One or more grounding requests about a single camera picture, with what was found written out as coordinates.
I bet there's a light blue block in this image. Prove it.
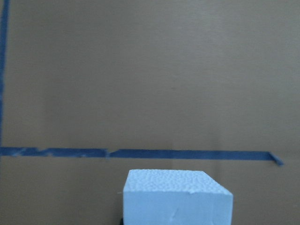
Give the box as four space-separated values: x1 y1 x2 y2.
123 169 233 225

